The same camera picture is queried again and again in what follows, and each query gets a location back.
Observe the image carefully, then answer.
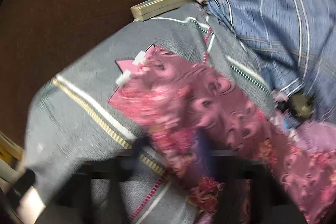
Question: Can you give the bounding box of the pink floral shirt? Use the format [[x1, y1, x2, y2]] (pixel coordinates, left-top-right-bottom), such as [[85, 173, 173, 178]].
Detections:
[[109, 46, 335, 223]]

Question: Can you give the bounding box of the grey striped pillow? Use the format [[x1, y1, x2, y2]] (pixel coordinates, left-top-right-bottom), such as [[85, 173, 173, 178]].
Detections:
[[23, 2, 276, 224]]

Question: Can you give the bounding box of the purple floral bed sheet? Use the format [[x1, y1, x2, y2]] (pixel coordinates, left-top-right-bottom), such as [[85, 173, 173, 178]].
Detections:
[[296, 121, 336, 153]]

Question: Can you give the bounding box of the blue plaid quilt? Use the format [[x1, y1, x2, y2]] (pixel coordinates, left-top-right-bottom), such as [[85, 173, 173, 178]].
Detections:
[[208, 0, 335, 122]]

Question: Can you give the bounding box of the cream flat box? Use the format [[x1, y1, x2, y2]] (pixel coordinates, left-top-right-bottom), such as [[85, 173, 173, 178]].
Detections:
[[130, 0, 193, 22]]

